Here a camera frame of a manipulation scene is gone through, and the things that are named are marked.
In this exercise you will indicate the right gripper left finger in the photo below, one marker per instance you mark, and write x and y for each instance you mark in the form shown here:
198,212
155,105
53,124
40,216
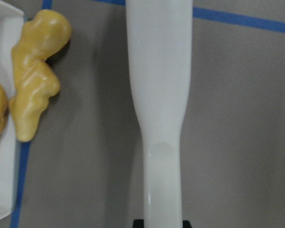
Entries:
138,223

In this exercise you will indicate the beige hand brush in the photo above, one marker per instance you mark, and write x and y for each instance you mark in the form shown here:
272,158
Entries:
159,36

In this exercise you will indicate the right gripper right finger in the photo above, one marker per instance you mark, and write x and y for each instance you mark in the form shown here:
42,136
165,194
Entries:
186,224

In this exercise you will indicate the beige dustpan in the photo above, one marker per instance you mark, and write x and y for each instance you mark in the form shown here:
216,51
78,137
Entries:
11,22

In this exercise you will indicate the toy ginger root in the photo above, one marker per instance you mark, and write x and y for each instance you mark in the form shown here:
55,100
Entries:
34,80

